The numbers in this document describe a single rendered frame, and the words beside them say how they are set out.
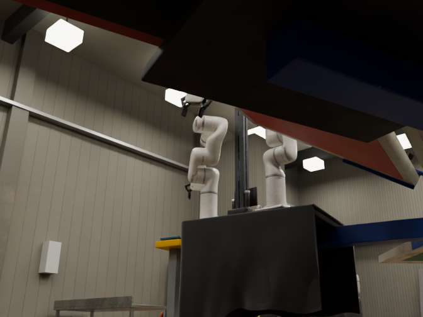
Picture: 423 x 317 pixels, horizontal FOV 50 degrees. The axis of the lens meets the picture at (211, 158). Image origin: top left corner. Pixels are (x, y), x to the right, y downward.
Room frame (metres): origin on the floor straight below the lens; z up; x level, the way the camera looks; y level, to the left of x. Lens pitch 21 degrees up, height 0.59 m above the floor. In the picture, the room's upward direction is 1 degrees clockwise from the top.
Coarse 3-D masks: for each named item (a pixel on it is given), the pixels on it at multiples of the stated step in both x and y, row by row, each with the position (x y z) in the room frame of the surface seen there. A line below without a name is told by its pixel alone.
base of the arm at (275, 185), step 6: (270, 180) 2.07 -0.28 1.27; (276, 180) 2.06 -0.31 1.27; (282, 180) 2.07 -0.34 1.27; (270, 186) 2.07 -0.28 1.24; (276, 186) 2.06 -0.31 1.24; (282, 186) 2.07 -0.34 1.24; (270, 192) 2.07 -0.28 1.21; (276, 192) 2.06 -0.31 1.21; (282, 192) 2.07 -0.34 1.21; (270, 198) 2.07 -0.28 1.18; (276, 198) 2.06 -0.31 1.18; (282, 198) 2.07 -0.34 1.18; (270, 204) 2.08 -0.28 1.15; (276, 204) 2.05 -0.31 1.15
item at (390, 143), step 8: (240, 112) 1.85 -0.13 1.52; (288, 136) 1.87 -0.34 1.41; (384, 136) 1.18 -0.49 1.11; (392, 136) 1.22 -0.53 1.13; (384, 144) 1.25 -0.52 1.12; (392, 144) 1.25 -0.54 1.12; (400, 144) 1.30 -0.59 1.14; (328, 152) 1.79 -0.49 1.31; (392, 152) 1.30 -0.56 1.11; (400, 152) 1.33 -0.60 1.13; (352, 160) 1.71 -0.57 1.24; (392, 160) 1.40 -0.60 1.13; (400, 160) 1.37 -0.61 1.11; (408, 160) 1.42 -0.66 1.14; (368, 168) 1.71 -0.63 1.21; (400, 168) 1.45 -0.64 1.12; (408, 168) 1.46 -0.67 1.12; (392, 176) 1.64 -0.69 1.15; (408, 176) 1.52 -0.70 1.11; (416, 176) 1.58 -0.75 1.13
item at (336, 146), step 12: (240, 108) 1.76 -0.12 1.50; (264, 120) 1.77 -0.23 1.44; (276, 120) 1.65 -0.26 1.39; (288, 132) 1.77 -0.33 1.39; (300, 132) 1.66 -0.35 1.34; (312, 132) 1.55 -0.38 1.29; (312, 144) 1.78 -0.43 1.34; (324, 144) 1.66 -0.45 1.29; (336, 144) 1.56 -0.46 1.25; (348, 144) 1.47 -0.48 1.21; (348, 156) 1.67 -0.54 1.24; (360, 156) 1.57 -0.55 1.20; (372, 156) 1.48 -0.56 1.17; (384, 168) 1.57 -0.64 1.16
